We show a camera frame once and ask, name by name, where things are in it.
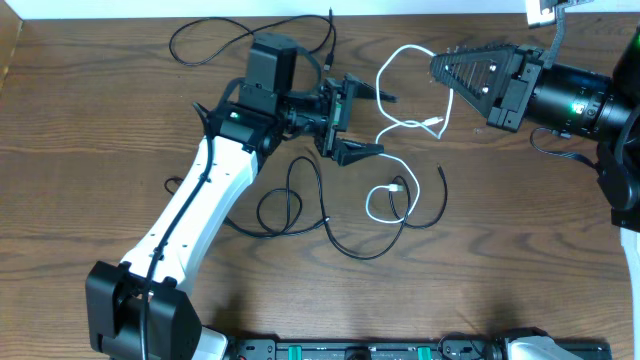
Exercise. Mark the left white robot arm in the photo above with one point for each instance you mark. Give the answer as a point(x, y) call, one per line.
point(140, 308)

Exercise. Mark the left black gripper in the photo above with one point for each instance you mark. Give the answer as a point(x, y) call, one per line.
point(347, 88)

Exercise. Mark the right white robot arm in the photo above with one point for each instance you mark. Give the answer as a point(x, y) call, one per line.
point(571, 101)

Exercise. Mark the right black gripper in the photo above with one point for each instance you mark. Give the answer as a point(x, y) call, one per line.
point(501, 81)

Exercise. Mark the cardboard box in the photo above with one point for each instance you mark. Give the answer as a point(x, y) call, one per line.
point(10, 30)

